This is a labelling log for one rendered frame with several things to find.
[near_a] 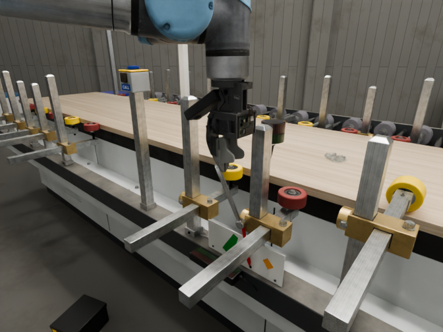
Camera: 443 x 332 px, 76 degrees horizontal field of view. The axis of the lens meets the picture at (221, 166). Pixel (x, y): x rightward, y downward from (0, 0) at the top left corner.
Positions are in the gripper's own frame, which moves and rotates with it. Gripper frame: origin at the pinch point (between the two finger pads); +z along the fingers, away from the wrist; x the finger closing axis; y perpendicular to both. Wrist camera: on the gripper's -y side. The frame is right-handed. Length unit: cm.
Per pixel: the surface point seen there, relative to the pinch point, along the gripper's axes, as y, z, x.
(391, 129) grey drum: 8, 20, 155
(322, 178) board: 11.7, 11.9, 35.2
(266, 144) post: 7.8, -5.1, 7.3
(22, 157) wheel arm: -114, 19, -14
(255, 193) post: 6.0, 8.0, 6.1
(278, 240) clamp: 13.7, 18.2, 5.4
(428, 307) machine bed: 46, 36, 28
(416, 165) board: 33, 12, 68
